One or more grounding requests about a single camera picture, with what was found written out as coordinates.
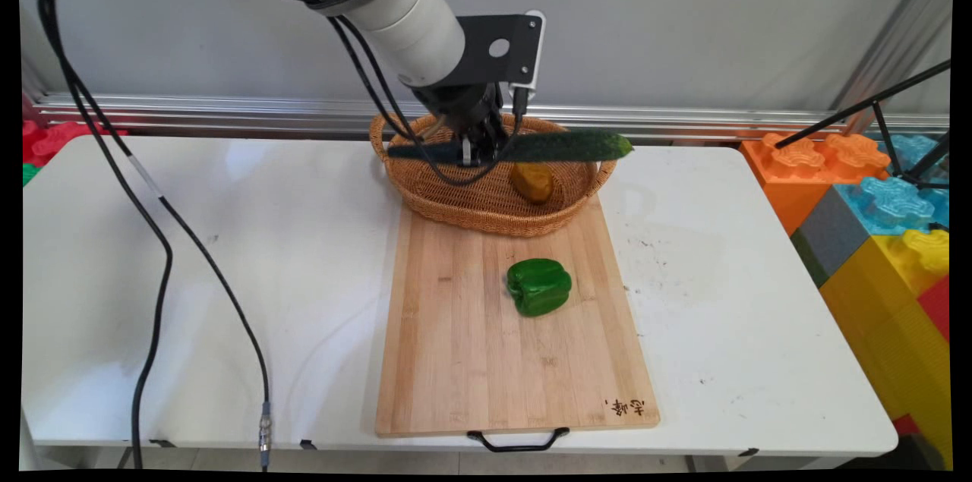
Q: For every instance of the green bell pepper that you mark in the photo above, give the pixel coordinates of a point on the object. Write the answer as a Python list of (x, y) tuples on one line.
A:
[(539, 286)]

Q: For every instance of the dark green cucumber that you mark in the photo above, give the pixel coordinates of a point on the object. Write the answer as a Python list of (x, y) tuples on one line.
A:
[(577, 146)]

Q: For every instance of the small green foam block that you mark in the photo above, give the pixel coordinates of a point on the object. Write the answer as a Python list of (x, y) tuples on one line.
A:
[(29, 173)]

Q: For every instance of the large red building block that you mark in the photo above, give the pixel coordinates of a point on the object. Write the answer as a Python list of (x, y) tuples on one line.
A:
[(935, 307)]

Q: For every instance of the large blue building block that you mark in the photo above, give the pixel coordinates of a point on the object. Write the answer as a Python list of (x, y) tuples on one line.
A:
[(888, 205)]

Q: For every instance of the bamboo cutting board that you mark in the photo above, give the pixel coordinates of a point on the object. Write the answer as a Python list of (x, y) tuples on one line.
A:
[(486, 330)]

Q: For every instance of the black tripod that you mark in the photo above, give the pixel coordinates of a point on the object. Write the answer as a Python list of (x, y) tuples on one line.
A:
[(881, 106)]

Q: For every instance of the large grey building block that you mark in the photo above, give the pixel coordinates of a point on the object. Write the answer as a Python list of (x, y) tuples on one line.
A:
[(831, 235)]

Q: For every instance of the brown potato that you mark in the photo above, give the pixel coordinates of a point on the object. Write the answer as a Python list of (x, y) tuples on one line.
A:
[(532, 182)]

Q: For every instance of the horizontal aluminium rail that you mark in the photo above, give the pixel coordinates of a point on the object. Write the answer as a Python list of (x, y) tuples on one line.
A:
[(228, 111)]

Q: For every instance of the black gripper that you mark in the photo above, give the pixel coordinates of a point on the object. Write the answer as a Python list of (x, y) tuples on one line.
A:
[(459, 104)]

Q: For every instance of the slanted aluminium post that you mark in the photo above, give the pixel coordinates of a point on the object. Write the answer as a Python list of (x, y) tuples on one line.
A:
[(896, 34)]

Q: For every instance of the black camera mounting bracket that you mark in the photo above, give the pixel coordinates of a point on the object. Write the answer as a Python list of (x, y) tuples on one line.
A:
[(493, 42)]

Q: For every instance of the woven wicker basket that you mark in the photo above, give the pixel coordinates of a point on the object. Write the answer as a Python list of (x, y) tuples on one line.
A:
[(486, 209)]

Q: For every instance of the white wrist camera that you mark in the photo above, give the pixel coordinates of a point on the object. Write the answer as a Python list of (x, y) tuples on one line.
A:
[(538, 49)]

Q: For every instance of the red foam blocks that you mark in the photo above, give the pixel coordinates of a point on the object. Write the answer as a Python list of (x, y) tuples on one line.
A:
[(53, 140)]

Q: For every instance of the large orange building block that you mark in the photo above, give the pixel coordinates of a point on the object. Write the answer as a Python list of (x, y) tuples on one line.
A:
[(790, 178)]

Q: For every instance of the large yellow building block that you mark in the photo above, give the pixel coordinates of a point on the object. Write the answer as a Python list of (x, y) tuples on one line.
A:
[(888, 330)]

